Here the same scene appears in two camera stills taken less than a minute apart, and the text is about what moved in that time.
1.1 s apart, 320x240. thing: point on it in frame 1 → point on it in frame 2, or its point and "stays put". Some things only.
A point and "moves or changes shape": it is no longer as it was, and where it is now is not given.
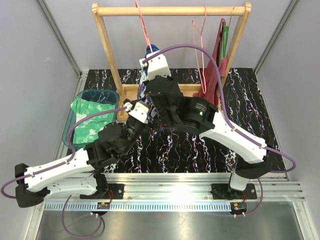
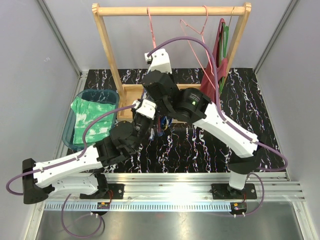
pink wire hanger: [193, 25] moves or changes shape
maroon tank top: [210, 87] stays put
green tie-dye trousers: [87, 131] stays put
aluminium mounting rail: [184, 192] stays put
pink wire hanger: [143, 26] → [152, 30]
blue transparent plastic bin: [84, 103] stays put
